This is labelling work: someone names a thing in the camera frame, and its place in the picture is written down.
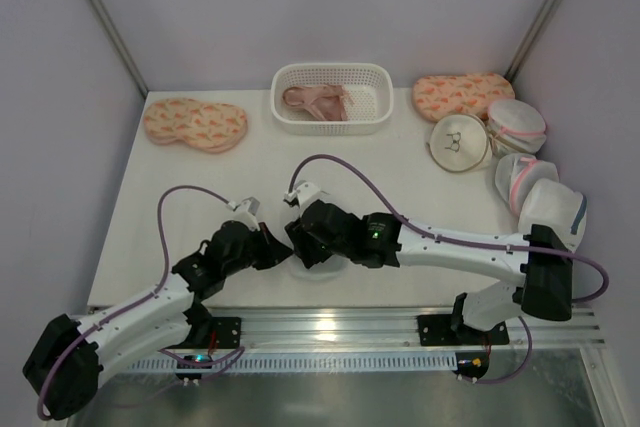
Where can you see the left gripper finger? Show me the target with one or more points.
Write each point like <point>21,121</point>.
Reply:
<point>271,260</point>
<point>274,246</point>

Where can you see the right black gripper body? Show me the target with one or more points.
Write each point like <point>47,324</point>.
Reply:
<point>305,233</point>

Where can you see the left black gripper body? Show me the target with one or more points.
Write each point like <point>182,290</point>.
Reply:
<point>263,248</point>

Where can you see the white mesh bag blue trim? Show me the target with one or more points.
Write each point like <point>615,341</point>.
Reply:
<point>325,271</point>

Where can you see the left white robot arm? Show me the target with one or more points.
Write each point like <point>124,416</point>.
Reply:
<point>74,358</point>

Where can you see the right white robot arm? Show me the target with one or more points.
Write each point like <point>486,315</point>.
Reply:
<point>532,272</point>

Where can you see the pink bra in basket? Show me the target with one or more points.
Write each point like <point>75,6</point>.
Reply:
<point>325,102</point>

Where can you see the left peach patterned bra case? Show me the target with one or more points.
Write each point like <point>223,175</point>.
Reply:
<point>206,126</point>

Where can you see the peach patterned bra case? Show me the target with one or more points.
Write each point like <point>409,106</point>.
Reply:
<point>437,96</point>
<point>206,126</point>

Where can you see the cream laundry bag beige trim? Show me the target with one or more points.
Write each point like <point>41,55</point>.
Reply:
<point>460,144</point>

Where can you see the right peach patterned bra case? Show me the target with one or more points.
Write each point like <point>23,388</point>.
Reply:
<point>437,96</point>

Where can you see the white mesh bag pink trim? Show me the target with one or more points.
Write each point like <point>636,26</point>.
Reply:
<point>515,176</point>

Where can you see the white mesh bag pink zipper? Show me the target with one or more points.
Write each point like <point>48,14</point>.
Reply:
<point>515,127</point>

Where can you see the large white bag blue trim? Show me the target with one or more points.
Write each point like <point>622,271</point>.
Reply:
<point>552,204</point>

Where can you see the white plastic basket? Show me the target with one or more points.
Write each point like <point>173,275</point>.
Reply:
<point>369,85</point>

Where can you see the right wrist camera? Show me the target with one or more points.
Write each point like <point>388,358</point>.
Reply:
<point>303,194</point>

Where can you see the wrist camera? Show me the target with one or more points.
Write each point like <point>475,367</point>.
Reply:
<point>303,194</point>
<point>245,212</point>

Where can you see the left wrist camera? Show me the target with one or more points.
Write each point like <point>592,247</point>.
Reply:
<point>245,212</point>

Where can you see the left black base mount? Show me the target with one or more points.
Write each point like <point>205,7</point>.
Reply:
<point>207,331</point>

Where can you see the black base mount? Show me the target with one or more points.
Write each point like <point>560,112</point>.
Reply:
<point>207,331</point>
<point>439,330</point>

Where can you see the aluminium mounting rail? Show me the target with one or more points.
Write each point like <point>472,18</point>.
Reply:
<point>377,328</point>

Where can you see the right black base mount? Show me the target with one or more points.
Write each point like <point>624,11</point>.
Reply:
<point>439,330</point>

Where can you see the white slotted cable duct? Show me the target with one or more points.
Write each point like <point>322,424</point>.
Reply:
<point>308,362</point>

